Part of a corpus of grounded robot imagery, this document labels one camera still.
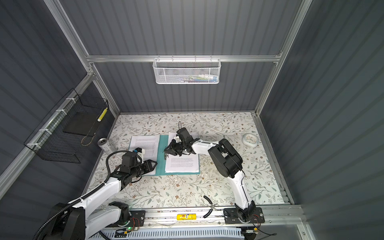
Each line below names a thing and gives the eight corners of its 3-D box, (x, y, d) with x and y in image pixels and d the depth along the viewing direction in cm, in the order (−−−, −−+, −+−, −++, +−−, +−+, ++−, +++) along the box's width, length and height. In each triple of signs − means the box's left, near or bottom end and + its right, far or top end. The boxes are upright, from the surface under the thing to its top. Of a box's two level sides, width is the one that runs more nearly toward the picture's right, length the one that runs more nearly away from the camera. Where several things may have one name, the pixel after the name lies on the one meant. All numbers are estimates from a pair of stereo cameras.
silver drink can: (107, 157, 98) (95, 145, 86) (110, 150, 101) (99, 137, 90) (115, 157, 97) (105, 145, 86) (118, 150, 101) (108, 137, 90)
